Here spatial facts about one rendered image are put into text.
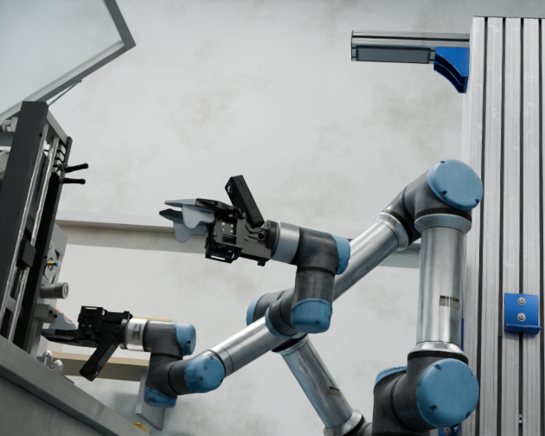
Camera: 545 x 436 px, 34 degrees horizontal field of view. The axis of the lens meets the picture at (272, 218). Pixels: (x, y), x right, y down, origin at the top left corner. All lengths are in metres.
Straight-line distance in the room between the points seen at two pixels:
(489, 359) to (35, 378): 1.02
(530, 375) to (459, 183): 0.47
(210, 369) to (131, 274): 3.38
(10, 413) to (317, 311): 0.56
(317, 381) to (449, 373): 0.69
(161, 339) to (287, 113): 3.63
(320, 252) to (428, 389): 0.32
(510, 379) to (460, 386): 0.34
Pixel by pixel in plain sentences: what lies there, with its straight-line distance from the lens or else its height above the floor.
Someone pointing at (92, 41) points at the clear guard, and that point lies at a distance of 2.52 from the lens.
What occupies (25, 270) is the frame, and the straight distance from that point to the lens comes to 1.77.
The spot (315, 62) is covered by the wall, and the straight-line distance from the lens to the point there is 5.69.
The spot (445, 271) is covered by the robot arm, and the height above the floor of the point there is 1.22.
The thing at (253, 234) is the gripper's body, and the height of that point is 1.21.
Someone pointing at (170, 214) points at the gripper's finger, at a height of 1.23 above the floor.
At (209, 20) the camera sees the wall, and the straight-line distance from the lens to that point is 5.97.
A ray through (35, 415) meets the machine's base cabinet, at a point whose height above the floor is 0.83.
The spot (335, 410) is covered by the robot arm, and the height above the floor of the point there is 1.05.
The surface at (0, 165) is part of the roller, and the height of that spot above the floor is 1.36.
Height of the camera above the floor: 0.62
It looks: 22 degrees up
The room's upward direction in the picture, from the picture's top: 7 degrees clockwise
